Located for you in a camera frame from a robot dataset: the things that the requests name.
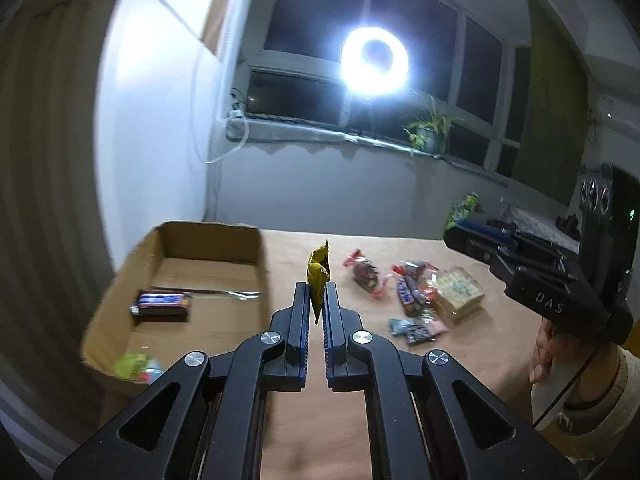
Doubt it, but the potted plant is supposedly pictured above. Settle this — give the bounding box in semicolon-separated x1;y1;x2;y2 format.
404;95;463;157

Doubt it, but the window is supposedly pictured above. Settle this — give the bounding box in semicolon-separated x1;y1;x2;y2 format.
240;0;532;181

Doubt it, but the dark speckled snack packet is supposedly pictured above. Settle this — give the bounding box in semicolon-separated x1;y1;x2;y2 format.
402;321;442;346

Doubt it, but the red wrapped dark candy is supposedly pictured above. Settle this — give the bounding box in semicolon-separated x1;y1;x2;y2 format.
391;260;440;286
343;249;388;301

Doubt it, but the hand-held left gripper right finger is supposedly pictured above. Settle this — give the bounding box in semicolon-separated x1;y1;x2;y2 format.
322;282;581;480

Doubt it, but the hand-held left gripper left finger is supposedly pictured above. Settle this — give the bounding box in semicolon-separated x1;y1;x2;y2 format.
52;282;311;480

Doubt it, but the cardboard box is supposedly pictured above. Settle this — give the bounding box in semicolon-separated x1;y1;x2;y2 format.
80;221;273;386

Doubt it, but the yellow snack packet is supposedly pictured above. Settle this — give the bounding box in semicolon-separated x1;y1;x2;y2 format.
306;239;333;326

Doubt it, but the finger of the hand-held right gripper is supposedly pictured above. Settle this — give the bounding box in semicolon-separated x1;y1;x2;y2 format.
443;229;571;291
456;216;581;267

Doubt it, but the green snack bag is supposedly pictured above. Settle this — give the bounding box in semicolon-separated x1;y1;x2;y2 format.
445;191;481;233

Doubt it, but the dark chocolate bar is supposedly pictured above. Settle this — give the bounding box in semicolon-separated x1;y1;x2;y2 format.
130;290;193;323

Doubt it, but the white ribbed panel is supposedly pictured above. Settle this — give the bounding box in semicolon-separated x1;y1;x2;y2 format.
0;2;118;466

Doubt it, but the white cable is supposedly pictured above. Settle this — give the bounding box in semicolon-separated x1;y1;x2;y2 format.
192;44;249;165

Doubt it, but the green round candy packet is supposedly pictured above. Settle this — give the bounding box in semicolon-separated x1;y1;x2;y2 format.
114;353;163;385

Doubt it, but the brown cardboard panel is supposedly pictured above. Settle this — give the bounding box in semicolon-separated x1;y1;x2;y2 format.
200;0;242;57

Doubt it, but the person's right forearm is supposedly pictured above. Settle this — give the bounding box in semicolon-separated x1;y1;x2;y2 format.
530;345;640;466

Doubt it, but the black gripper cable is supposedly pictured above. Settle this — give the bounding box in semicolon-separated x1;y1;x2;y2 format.
533;344;603;428

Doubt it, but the clear wafer pack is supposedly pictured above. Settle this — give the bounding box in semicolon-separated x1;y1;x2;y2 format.
431;266;486;323

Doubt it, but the green curtain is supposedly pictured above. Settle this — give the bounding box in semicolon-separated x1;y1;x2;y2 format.
512;0;592;207

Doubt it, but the ring light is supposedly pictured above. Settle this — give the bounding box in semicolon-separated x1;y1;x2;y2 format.
341;26;411;96

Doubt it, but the person's right hand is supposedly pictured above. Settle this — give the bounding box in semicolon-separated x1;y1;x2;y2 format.
528;317;593;388

